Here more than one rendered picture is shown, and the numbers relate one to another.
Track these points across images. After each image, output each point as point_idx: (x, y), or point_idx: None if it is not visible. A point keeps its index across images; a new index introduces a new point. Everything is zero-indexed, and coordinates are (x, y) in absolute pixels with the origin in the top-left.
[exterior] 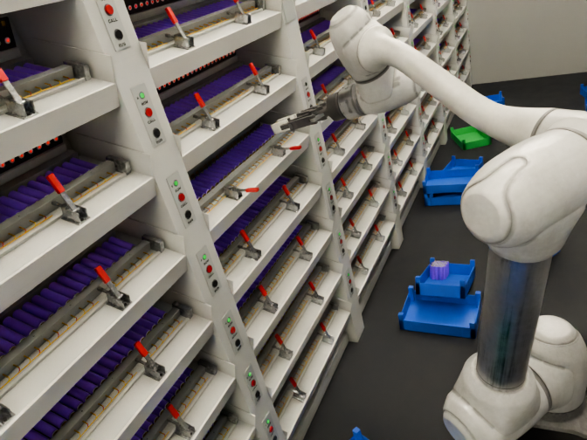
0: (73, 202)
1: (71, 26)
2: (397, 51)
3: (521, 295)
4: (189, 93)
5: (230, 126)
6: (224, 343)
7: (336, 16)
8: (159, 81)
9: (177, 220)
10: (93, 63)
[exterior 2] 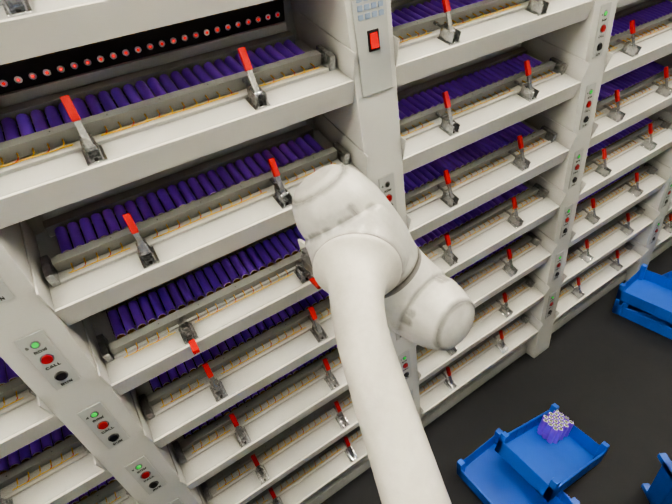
0: None
1: None
2: (340, 330)
3: None
4: (181, 180)
5: (179, 260)
6: (129, 486)
7: (309, 179)
8: (11, 218)
9: (39, 383)
10: None
